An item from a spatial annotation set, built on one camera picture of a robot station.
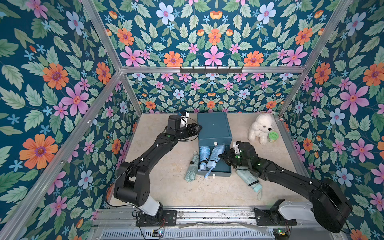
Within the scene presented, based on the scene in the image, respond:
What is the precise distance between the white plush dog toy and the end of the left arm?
0.38 metres

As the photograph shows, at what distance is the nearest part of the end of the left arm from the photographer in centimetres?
68

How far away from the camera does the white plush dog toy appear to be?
0.93 meters
